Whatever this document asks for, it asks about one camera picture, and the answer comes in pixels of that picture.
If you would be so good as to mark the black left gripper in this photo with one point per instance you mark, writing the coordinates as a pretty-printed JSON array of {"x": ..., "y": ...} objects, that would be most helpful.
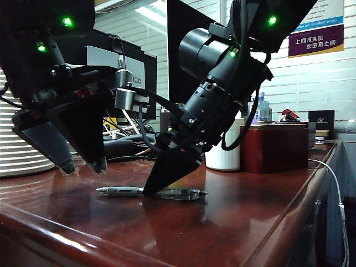
[{"x": 69, "y": 83}]

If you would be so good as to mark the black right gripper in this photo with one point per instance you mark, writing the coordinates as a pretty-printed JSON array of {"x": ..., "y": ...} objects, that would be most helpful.
[{"x": 194, "y": 125}]

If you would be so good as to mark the clear gel pen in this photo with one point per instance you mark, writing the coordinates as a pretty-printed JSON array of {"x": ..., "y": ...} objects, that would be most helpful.
[{"x": 122, "y": 191}]

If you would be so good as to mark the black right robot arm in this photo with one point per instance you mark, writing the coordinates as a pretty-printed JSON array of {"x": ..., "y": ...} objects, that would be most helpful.
[{"x": 211, "y": 53}]

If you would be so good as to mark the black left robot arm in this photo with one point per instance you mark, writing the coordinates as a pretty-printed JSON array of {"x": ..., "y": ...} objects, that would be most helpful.
[{"x": 27, "y": 16}]

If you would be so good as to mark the white ribbed pen holder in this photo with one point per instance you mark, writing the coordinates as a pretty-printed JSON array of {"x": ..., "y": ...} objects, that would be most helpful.
[{"x": 222, "y": 160}]

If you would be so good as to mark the black headphones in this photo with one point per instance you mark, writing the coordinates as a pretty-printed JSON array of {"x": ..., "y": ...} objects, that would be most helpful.
[{"x": 119, "y": 146}]

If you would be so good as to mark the white ribbed thermos jug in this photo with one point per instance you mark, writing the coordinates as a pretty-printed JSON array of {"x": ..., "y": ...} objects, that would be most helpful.
[{"x": 16, "y": 158}]

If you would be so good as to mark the black AOC monitor silver stand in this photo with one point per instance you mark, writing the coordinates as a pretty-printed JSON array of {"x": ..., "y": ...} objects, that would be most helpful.
[{"x": 148, "y": 72}]

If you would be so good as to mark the dark red wooden box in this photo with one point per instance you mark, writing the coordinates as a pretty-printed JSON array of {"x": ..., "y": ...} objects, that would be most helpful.
[{"x": 275, "y": 147}]

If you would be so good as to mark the clear water bottle blue label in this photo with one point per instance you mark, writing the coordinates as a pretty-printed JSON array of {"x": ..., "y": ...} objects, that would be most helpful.
[{"x": 264, "y": 109}]

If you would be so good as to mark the large black monitor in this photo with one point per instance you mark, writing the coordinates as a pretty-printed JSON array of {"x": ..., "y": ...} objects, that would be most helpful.
[{"x": 172, "y": 55}]

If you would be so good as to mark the red white figurine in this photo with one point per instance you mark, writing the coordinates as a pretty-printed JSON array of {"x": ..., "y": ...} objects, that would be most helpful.
[{"x": 289, "y": 114}]

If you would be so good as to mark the stack of books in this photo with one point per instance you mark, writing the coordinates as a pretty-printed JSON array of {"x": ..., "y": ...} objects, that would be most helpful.
[{"x": 322, "y": 135}]

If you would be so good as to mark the black cardboard box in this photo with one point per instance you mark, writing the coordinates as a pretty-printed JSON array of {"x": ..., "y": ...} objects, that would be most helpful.
[{"x": 321, "y": 119}]

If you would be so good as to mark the purple and white poster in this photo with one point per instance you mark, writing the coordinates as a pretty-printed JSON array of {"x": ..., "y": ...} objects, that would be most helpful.
[{"x": 315, "y": 44}]

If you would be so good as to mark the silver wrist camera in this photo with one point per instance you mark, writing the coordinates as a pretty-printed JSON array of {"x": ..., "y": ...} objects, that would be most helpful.
[{"x": 125, "y": 100}]

